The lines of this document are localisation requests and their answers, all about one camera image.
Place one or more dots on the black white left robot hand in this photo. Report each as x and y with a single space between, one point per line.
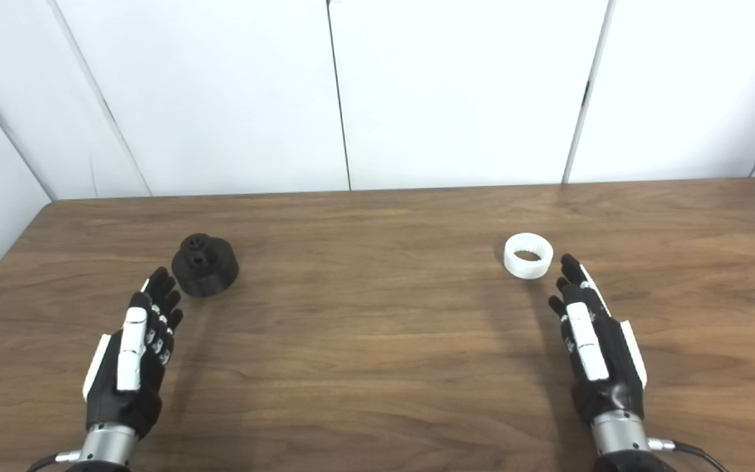
122 400

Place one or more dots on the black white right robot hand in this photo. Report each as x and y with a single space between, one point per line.
610 393

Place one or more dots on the round black plastic part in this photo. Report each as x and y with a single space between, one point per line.
210 272

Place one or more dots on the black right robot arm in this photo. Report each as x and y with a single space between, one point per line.
620 439

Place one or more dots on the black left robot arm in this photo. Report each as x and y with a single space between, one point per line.
105 447

